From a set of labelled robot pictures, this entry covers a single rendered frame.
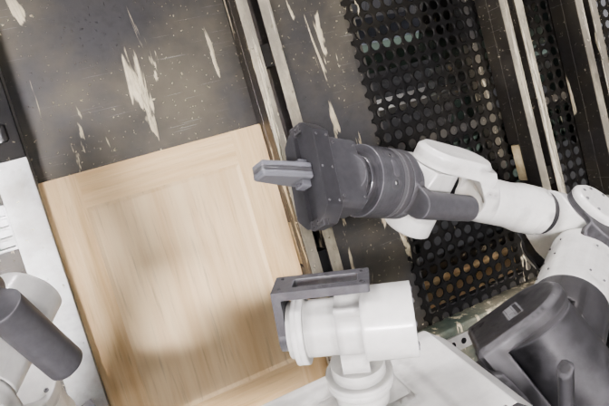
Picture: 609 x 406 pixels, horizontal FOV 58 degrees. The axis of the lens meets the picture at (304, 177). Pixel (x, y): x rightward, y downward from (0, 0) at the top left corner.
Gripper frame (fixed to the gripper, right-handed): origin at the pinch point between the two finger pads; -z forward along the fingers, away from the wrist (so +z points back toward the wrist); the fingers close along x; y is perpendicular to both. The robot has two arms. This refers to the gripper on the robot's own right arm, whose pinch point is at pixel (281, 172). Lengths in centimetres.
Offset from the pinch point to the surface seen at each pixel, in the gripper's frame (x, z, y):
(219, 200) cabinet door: -10.8, 12.4, 35.1
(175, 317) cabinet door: 6.9, 6.6, 44.7
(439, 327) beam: 15, 57, 32
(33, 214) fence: -9.6, -15.8, 41.7
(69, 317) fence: 5.3, -9.9, 46.4
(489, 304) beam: 12, 68, 27
